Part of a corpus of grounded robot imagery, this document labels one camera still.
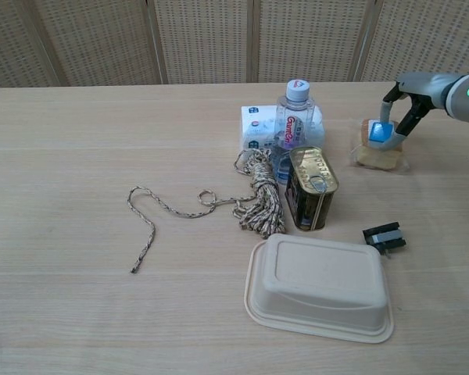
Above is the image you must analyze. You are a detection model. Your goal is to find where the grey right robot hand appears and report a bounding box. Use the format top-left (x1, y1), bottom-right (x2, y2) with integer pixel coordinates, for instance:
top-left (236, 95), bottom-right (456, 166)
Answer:
top-left (379, 72), bottom-right (449, 152)

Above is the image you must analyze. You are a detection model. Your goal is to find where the blue plastic block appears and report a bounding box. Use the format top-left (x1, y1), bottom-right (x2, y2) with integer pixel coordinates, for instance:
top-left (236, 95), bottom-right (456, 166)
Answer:
top-left (367, 120), bottom-right (396, 148)

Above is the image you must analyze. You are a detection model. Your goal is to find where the orange snack packet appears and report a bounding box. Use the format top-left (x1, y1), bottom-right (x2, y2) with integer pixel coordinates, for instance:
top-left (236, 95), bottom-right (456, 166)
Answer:
top-left (349, 116), bottom-right (412, 173)

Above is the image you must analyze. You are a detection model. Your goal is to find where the woven bamboo screen panel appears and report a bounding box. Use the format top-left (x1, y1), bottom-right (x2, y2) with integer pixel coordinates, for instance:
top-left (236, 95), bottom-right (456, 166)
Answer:
top-left (152, 0), bottom-right (259, 85)
top-left (252, 0), bottom-right (373, 84)
top-left (0, 0), bottom-right (64, 90)
top-left (33, 0), bottom-right (168, 87)
top-left (359, 0), bottom-right (469, 83)

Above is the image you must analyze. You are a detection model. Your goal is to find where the clear water bottle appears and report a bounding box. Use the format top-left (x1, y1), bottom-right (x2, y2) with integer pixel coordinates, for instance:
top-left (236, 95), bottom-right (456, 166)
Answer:
top-left (274, 79), bottom-right (318, 185)

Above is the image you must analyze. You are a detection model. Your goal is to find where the gold rectangular tin can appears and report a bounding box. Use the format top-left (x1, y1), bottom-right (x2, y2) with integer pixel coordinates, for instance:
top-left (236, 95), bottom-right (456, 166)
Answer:
top-left (284, 146), bottom-right (340, 233)

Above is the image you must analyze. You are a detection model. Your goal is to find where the small black clip device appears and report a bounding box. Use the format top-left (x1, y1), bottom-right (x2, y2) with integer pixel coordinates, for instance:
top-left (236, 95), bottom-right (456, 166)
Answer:
top-left (362, 221), bottom-right (408, 259)

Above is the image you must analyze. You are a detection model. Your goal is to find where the white tissue pack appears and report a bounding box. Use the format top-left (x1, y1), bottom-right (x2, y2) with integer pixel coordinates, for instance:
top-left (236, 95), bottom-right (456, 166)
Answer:
top-left (240, 104), bottom-right (325, 152)

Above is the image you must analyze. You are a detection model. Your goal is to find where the beige pulp food container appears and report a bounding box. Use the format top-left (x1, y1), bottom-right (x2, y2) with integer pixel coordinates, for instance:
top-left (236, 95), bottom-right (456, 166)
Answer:
top-left (243, 233), bottom-right (395, 345)

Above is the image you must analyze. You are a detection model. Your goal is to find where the braided tan rope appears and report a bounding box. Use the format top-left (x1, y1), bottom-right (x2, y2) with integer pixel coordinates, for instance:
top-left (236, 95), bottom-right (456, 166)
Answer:
top-left (127, 148), bottom-right (288, 274)

